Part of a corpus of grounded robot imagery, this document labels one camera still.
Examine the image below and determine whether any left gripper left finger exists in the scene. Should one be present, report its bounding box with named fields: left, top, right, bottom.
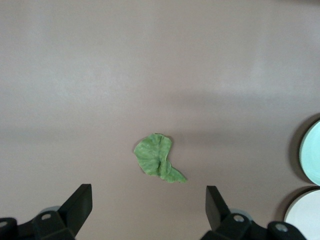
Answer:
left=32, top=183, right=93, bottom=240

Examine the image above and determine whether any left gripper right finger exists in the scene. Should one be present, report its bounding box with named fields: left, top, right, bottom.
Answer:
left=201, top=185, right=252, bottom=240

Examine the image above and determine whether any green lettuce leaf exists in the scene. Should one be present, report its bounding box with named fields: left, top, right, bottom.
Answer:
left=133, top=133, right=188, bottom=184

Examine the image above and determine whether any beige plate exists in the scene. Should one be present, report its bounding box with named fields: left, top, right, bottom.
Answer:
left=283, top=189, right=320, bottom=240

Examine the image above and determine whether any mint green plate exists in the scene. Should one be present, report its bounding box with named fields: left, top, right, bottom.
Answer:
left=299, top=119, right=320, bottom=186

